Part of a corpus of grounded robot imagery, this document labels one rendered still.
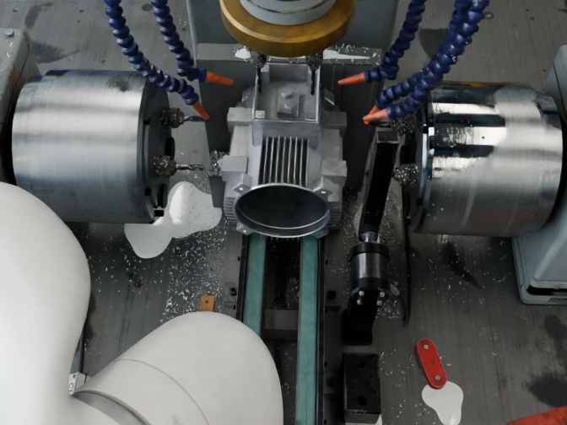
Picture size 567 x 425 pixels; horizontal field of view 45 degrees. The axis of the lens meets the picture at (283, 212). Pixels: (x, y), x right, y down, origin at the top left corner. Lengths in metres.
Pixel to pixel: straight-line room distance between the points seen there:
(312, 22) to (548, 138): 0.40
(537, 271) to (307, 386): 0.44
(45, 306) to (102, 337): 0.84
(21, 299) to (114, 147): 0.63
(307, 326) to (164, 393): 0.69
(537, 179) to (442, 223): 0.15
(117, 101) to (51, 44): 0.69
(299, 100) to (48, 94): 0.38
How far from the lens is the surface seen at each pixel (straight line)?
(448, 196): 1.04
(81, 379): 0.94
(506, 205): 1.07
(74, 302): 0.43
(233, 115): 1.14
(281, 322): 1.19
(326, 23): 0.90
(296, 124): 1.04
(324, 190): 1.03
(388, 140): 0.89
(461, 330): 1.27
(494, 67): 1.66
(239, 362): 0.47
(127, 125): 1.04
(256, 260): 1.16
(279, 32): 0.89
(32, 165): 1.08
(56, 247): 0.45
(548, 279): 1.26
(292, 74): 1.13
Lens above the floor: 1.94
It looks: 58 degrees down
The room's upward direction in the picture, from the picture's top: straight up
